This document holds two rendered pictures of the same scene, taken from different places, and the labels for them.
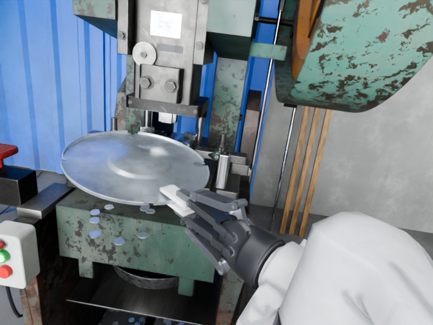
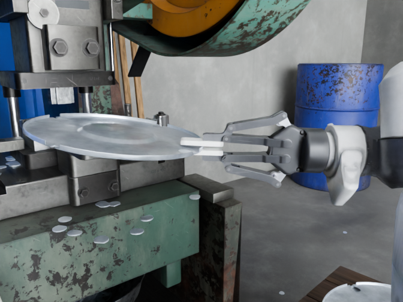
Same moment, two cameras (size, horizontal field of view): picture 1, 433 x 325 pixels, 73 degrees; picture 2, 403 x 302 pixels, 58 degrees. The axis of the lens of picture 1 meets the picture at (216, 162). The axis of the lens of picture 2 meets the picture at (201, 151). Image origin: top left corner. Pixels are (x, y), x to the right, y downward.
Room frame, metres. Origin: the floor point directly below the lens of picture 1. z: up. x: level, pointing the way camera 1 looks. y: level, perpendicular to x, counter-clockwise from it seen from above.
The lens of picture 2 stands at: (0.01, 0.45, 0.92)
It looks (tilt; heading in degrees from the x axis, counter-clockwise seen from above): 14 degrees down; 318
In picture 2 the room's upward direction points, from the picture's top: straight up
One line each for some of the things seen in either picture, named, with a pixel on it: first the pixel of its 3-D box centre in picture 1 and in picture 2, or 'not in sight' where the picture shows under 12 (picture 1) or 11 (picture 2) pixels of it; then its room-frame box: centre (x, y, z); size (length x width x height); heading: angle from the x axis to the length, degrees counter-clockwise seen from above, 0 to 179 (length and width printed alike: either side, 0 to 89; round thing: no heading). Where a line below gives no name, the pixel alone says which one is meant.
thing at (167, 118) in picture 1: (168, 115); (61, 94); (0.81, 0.15, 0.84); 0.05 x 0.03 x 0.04; 86
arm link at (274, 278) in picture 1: (278, 296); (342, 165); (0.29, -0.10, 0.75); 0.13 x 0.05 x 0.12; 138
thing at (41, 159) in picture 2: not in sight; (64, 147); (0.82, 0.15, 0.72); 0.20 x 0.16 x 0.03; 86
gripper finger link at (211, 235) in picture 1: (211, 232); (254, 156); (0.40, -0.01, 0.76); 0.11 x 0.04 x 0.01; 49
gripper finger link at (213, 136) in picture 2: (189, 193); (218, 132); (0.44, 0.04, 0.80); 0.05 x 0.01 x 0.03; 48
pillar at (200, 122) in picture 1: (200, 126); (87, 105); (0.87, 0.06, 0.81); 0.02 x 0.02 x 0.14
